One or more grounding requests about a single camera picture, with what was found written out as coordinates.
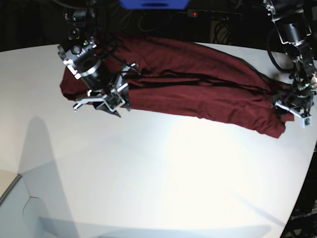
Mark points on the black power strip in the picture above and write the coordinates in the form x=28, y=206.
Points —
x=214, y=15

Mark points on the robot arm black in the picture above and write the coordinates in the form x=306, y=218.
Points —
x=293, y=29
x=83, y=24

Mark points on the dark red t-shirt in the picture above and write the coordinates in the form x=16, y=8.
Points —
x=188, y=79

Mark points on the blue box at top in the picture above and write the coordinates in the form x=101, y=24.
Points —
x=154, y=4

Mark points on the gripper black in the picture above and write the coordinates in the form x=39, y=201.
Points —
x=290, y=100
x=82, y=61

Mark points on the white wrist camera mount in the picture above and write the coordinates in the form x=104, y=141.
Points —
x=305, y=121
x=113, y=101

